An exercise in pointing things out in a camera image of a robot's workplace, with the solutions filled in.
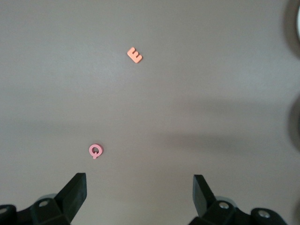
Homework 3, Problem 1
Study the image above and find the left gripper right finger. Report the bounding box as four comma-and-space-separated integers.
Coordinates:
189, 174, 287, 225

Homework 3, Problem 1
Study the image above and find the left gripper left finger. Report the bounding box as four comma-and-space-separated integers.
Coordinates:
0, 172, 88, 225

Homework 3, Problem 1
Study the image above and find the pink foam letter Q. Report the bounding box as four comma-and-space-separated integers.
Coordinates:
89, 143, 103, 159

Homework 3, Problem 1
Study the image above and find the brown table cover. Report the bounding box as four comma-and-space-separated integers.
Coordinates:
0, 0, 300, 225

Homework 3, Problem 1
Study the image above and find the orange foam letter E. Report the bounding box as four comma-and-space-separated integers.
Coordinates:
127, 46, 143, 64

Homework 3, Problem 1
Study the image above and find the pale pink plate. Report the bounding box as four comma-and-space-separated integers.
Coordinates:
294, 4, 300, 45

